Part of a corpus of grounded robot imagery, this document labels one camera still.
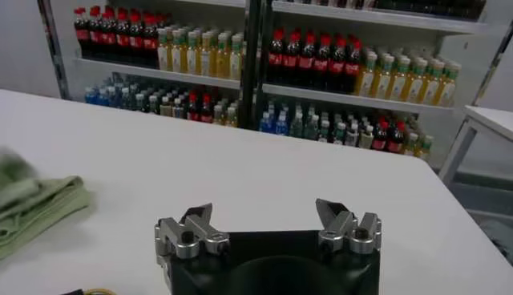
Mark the white cooler shelf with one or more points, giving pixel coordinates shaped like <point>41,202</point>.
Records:
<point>340,98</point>
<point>160,74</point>
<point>224,3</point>
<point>380,18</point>

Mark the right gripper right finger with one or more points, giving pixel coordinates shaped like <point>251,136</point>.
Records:
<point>344,232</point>

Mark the blue water bottle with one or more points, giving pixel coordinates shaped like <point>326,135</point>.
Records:
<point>90,97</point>
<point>281,126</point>
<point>103,98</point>
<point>266,124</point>

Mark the glass front beverage cooler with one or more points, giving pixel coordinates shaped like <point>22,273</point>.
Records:
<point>54,52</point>

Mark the white shelving unit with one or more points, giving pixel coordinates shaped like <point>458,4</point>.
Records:
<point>465,48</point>

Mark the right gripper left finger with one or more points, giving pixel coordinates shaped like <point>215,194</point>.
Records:
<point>188,236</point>

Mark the clear water bottle white cap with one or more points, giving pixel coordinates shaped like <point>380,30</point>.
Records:
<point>311,129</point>
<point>127,101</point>
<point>297,127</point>

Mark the white side table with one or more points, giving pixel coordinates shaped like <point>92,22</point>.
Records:
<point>493,120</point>

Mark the black vertical cooler post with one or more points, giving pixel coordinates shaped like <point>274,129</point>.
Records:
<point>250,60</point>

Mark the green polo shirt red print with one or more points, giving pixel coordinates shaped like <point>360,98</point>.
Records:
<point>40,208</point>

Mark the small red cap cola bottle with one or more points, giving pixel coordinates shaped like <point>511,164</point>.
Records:
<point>396,141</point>
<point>380,139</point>
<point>207,112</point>
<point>193,110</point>

